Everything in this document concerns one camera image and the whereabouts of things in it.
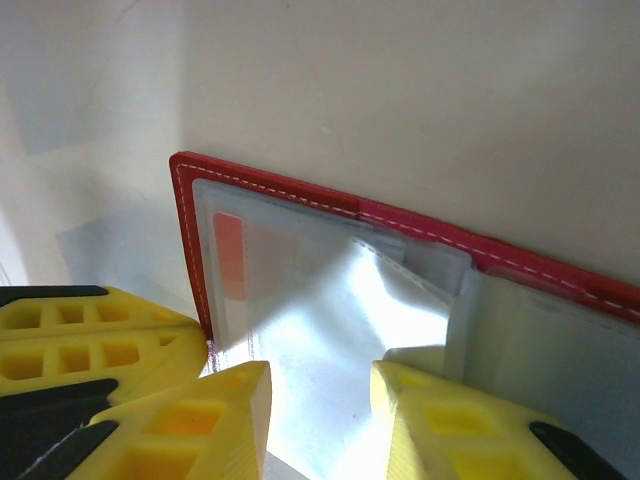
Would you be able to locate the red card holder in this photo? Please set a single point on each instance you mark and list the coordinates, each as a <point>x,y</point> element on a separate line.
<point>250,172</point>

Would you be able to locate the red pink printed card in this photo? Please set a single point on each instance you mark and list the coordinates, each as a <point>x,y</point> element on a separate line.
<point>229,255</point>

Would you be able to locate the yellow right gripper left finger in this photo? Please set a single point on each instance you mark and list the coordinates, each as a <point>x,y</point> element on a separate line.
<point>190,430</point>

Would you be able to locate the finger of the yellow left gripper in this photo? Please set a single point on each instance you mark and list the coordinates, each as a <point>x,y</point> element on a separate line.
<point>100,360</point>
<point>75,315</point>

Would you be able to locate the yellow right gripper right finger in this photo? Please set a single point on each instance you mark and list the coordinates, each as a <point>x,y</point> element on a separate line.
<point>475,435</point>

